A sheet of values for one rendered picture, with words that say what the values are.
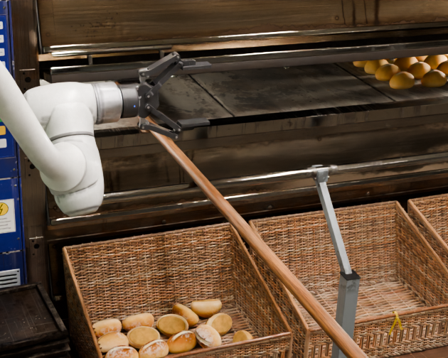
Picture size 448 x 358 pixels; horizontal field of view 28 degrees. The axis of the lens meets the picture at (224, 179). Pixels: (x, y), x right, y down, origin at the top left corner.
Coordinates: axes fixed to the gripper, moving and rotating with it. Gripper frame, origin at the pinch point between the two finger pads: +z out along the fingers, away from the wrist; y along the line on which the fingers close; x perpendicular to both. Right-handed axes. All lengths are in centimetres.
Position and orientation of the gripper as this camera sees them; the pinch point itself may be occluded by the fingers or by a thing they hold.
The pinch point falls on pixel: (204, 93)
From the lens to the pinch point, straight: 204.7
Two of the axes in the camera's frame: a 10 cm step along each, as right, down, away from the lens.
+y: -0.4, 9.1, 4.1
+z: 9.3, -1.2, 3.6
